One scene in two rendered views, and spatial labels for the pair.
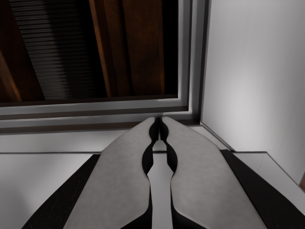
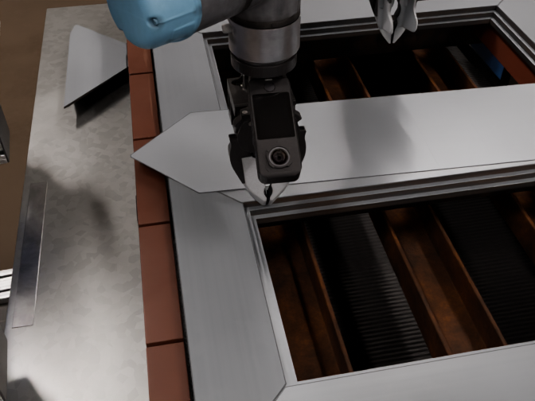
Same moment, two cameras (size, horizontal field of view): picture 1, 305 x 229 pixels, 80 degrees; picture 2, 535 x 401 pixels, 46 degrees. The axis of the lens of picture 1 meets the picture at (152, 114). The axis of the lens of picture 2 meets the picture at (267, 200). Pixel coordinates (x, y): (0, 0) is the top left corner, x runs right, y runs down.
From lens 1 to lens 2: 68 cm
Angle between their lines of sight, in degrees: 19
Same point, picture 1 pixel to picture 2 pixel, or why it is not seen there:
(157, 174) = not seen: hidden behind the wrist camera
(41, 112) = (339, 204)
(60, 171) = (323, 171)
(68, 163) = (318, 176)
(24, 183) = (346, 161)
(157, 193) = not seen: hidden behind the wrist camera
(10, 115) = (357, 200)
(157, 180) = not seen: hidden behind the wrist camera
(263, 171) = (196, 183)
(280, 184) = (181, 176)
